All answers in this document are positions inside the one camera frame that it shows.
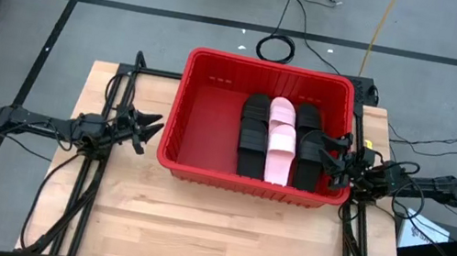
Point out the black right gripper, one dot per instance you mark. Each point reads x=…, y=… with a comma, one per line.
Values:
x=358, y=170

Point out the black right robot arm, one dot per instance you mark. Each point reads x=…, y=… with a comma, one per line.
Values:
x=433, y=185

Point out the black left table frame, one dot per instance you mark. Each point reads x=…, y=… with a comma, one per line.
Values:
x=82, y=196

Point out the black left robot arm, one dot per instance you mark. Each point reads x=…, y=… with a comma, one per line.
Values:
x=34, y=121

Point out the black rubber slide sandal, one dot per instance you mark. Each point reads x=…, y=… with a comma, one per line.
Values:
x=251, y=150
x=306, y=171
x=308, y=116
x=256, y=107

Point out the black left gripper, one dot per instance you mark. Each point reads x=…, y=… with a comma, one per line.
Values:
x=126, y=129

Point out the white printed paper sheet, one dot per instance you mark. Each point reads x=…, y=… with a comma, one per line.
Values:
x=420, y=234

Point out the red ribbed plastic bin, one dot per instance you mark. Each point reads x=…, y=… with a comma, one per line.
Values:
x=209, y=134

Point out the pale pink slide sandal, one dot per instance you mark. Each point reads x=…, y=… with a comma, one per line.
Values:
x=280, y=160
x=282, y=111

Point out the small yellow tag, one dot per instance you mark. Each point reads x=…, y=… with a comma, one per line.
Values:
x=368, y=144

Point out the black power strip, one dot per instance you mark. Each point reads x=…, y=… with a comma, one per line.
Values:
x=365, y=90

